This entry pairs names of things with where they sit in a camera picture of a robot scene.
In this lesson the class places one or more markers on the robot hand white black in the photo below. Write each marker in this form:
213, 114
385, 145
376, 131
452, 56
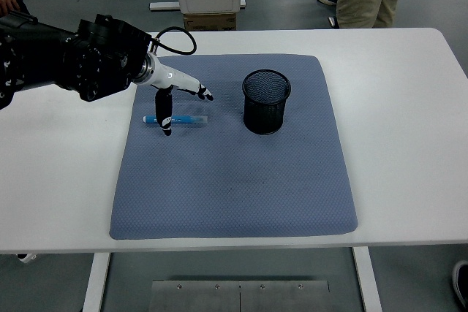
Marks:
172, 76

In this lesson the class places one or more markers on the blue marker pen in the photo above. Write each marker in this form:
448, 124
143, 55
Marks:
186, 120

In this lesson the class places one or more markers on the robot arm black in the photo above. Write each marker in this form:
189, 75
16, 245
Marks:
98, 60

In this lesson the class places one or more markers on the black mesh pen holder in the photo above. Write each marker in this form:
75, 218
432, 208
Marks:
263, 118

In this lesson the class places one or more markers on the brown cardboard box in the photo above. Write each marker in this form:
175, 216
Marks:
210, 21

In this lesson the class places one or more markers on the white floor base bar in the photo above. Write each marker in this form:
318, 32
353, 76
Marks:
164, 6

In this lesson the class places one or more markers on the blue-grey textured mat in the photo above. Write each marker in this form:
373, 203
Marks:
219, 180

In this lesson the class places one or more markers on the white table leg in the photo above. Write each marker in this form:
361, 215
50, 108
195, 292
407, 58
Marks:
366, 282
96, 282

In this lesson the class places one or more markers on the small white black object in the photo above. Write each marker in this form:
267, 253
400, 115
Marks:
26, 258

